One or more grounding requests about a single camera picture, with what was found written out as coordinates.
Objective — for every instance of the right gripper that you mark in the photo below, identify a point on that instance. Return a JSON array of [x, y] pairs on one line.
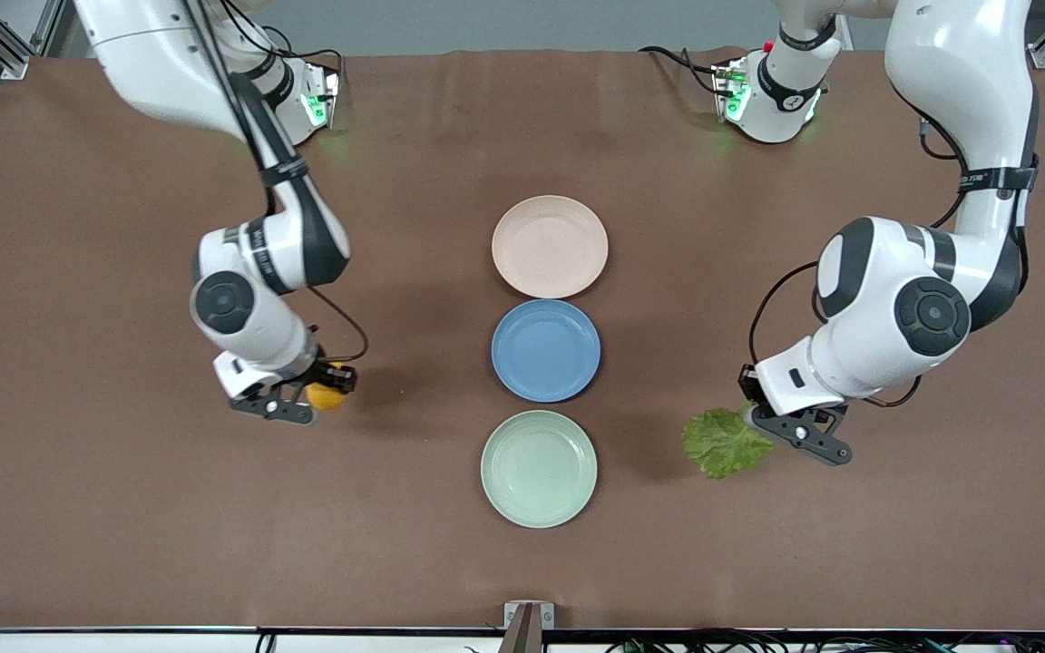
[[341, 375]]

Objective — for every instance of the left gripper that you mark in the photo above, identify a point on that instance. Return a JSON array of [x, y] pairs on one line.
[[746, 382]]

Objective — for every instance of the yellow lemon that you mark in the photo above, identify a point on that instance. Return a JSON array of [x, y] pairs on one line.
[[323, 394]]

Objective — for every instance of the green lettuce leaf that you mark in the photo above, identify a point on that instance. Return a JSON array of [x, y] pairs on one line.
[[727, 444]]

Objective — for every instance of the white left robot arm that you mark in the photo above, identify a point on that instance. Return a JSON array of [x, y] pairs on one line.
[[903, 308]]

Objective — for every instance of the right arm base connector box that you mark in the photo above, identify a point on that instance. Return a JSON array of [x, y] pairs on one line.
[[321, 95]]

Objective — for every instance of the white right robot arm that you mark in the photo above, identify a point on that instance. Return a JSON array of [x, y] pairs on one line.
[[255, 254]]

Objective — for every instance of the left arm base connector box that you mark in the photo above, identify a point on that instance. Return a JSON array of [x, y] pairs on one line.
[[729, 91]]

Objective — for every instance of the brown table mat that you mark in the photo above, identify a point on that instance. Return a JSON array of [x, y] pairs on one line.
[[123, 526]]

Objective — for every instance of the blue round plate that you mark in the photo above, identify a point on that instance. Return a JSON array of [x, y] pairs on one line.
[[545, 352]]

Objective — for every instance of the pale green round plate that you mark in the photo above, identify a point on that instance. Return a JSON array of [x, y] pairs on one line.
[[539, 469]]

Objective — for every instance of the beige round plate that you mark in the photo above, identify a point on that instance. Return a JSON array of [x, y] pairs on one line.
[[550, 247]]

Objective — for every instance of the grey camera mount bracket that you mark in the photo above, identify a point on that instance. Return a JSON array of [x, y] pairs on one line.
[[529, 617]]

